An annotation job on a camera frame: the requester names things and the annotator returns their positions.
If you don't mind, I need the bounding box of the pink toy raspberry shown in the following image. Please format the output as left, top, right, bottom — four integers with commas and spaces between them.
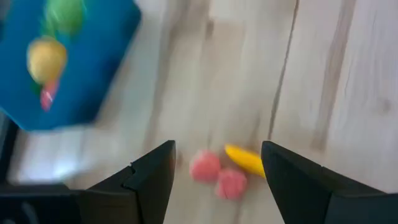
215, 169, 249, 200
189, 151, 222, 184

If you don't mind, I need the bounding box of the yellow toy lemon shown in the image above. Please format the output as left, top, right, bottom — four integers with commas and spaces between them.
27, 35, 68, 85

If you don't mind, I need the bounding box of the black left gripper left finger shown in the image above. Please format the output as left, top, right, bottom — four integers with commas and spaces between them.
77, 139, 177, 224

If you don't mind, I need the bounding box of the light green toy lime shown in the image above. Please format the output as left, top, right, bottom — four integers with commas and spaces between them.
43, 0, 86, 37

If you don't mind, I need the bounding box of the small yellow toy banana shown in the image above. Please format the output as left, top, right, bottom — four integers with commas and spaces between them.
224, 143, 267, 179

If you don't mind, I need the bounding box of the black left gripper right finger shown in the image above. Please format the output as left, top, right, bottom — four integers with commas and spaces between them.
261, 140, 398, 224

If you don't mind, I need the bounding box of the blue plastic tupperware container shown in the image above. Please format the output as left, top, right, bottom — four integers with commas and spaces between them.
0, 0, 142, 131

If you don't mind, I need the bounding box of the small red toy berry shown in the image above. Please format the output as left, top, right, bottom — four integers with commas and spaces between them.
40, 79, 60, 111

